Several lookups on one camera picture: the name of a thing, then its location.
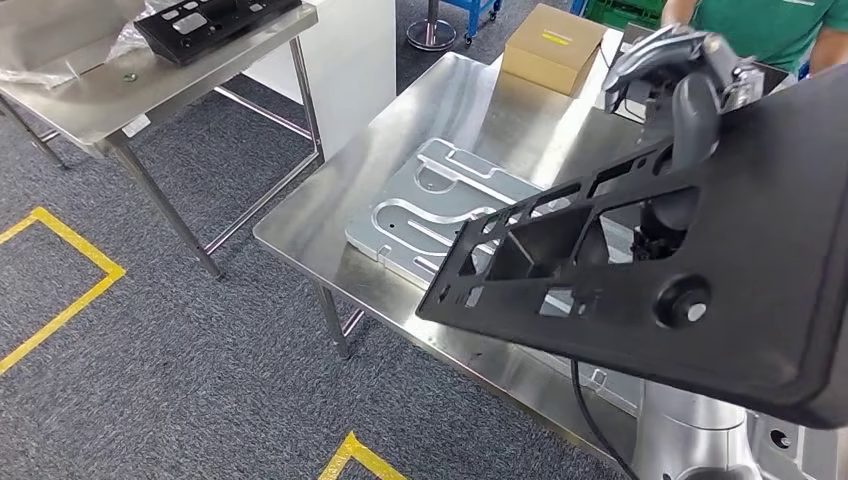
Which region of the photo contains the stainless steel workbench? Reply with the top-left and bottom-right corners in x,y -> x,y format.
252,51 -> 848,480

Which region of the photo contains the black plastic licence plate frame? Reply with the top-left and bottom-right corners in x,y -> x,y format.
132,0 -> 304,68
415,62 -> 848,431

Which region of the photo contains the brown cardboard box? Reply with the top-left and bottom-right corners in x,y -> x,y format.
500,3 -> 607,99

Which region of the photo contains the stainless steel side table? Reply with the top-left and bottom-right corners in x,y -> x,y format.
0,0 -> 326,280

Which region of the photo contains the clear plastic wrap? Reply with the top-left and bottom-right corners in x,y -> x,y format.
0,0 -> 174,91

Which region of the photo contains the green crate stack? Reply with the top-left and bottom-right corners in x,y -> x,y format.
582,0 -> 667,31

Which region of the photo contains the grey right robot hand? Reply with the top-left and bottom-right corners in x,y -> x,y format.
601,23 -> 768,174

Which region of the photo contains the chrome post stanchion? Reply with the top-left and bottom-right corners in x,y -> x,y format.
405,0 -> 458,53

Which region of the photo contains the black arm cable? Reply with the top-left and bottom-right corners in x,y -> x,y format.
569,357 -> 639,480

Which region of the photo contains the person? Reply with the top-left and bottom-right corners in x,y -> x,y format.
661,0 -> 848,75

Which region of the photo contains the blue wheeled cart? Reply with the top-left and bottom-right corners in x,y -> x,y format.
440,0 -> 503,48

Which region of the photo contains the aluminium fixture plate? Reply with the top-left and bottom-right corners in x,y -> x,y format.
344,137 -> 848,480

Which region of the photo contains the white cabinet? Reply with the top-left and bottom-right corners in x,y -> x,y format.
241,0 -> 397,160

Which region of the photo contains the yellow floor tape square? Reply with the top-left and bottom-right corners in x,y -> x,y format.
317,431 -> 409,480
0,206 -> 127,378

